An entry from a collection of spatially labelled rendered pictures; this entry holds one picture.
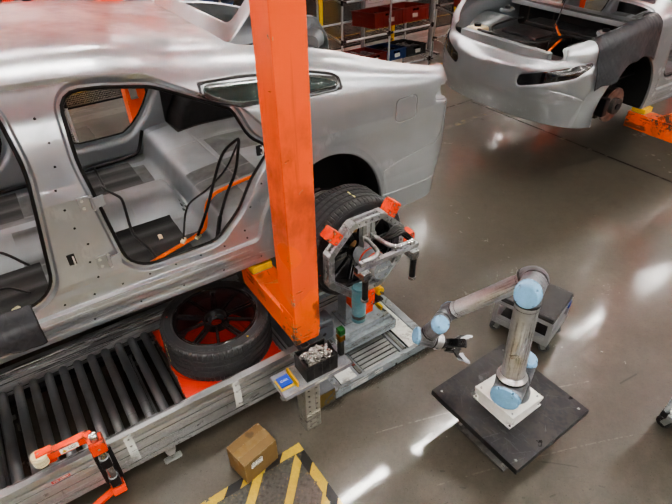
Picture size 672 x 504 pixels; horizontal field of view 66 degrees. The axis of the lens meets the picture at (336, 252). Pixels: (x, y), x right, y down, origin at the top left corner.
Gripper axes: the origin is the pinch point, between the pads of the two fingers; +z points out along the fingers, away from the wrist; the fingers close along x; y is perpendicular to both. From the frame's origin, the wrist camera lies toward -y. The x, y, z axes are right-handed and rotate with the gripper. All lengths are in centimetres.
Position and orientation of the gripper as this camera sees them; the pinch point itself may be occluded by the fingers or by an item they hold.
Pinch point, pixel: (472, 349)
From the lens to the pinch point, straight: 301.2
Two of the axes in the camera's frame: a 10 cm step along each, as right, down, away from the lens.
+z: 8.9, 2.9, 3.5
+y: -4.2, 2.1, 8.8
